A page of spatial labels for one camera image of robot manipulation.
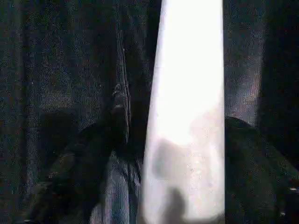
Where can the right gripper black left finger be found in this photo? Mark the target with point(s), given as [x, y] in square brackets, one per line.
[74, 177]

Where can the white plastic table leg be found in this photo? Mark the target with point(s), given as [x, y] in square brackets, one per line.
[187, 93]

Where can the black plastic mat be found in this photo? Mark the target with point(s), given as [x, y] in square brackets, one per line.
[70, 56]

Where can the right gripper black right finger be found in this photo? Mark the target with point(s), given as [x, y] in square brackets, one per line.
[261, 177]

